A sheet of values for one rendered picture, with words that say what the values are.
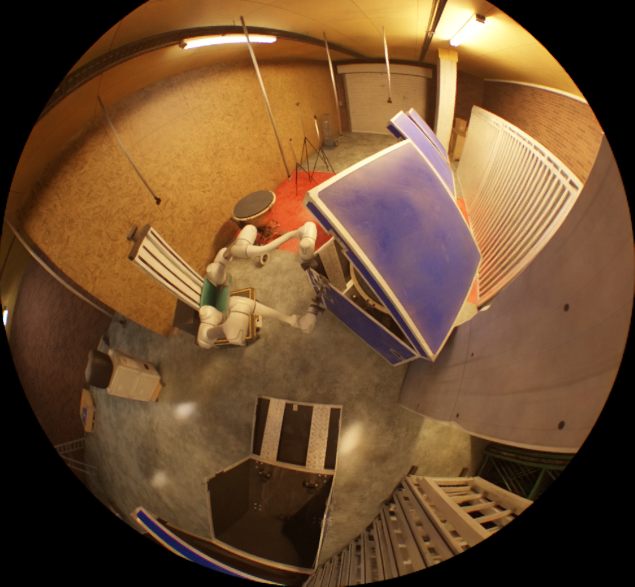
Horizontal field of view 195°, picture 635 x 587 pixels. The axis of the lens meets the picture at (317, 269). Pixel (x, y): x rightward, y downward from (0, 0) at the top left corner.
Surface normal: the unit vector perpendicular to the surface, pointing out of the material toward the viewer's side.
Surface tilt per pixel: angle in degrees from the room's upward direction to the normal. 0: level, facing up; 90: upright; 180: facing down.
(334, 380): 0
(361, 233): 38
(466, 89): 90
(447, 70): 90
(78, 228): 90
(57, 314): 90
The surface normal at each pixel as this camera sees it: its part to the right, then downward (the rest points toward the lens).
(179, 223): 0.90, 0.26
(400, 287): 0.29, -0.11
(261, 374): -0.16, -0.55
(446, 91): -0.41, 0.79
